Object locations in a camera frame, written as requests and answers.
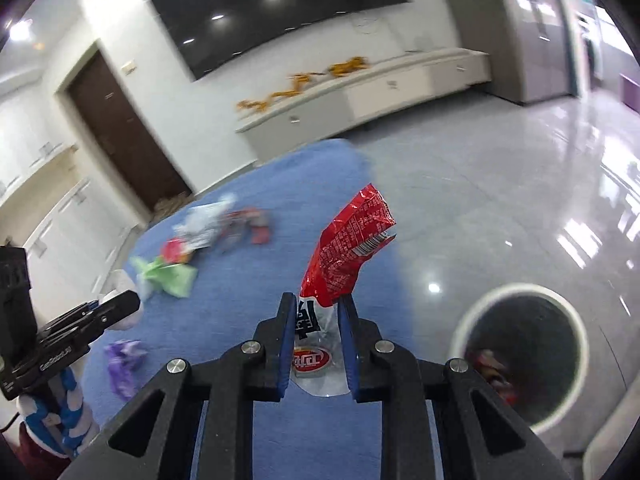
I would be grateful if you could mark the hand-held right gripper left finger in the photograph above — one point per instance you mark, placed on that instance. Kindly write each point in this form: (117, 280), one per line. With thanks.
(286, 341)

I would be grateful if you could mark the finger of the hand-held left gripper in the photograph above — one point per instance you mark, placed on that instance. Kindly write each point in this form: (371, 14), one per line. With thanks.
(117, 307)

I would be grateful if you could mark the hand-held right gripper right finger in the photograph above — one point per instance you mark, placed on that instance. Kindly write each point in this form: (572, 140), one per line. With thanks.
(348, 346)

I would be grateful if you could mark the green plastic bag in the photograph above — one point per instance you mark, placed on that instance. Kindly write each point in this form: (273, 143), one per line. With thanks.
(172, 276)

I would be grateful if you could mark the red snack bag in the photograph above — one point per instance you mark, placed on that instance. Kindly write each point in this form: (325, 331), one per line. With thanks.
(345, 250)

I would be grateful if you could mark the white plastic bag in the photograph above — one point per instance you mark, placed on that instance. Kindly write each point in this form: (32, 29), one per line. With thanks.
(205, 220)

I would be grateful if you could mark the white round bin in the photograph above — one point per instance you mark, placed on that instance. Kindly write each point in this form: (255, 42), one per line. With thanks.
(525, 320)

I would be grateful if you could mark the white plastic item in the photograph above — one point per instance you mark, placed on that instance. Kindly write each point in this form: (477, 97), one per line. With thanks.
(120, 282)

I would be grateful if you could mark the purple wrapper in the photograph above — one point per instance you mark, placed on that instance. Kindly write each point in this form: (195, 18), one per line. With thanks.
(122, 365)

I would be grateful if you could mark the red round packet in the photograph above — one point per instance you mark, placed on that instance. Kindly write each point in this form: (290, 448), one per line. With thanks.
(176, 251)

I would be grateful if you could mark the white base cabinet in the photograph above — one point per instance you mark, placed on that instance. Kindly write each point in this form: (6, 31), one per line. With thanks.
(75, 230)

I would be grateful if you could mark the small red wrapper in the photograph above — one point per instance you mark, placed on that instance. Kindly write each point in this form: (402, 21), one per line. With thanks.
(261, 236)

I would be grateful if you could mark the beige door mat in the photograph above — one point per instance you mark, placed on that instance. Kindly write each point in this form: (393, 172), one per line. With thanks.
(170, 204)

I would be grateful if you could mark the red foil wrapper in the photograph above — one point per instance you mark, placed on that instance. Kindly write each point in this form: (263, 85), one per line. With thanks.
(247, 216)

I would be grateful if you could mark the blue carpet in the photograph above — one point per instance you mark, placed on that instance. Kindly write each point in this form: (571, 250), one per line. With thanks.
(280, 200)

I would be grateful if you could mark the red wrapper inside bin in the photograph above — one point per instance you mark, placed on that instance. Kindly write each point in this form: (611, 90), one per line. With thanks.
(492, 367)

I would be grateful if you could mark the brown door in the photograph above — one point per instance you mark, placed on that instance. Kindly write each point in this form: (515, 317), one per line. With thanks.
(125, 130)

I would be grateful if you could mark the yellow dragon toy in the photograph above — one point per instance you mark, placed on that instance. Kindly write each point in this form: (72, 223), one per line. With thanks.
(272, 94)

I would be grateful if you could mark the white television cabinet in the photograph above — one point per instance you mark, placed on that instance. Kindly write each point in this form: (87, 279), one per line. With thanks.
(380, 91)

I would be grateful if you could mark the orange tinsel garland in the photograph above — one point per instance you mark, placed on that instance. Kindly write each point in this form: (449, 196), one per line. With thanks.
(347, 66)

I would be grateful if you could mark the grey refrigerator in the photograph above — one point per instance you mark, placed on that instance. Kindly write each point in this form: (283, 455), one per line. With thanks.
(540, 35)

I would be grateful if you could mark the purple stool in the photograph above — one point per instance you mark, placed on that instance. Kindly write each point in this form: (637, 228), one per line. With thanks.
(631, 88)

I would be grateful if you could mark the white wall cabinet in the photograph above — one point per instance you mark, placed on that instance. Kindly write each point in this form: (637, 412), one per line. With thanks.
(25, 135)

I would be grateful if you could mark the white wall switch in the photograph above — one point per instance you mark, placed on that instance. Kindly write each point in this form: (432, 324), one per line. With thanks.
(129, 67)

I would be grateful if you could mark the black wall television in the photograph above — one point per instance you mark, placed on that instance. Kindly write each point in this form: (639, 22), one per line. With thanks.
(275, 10)

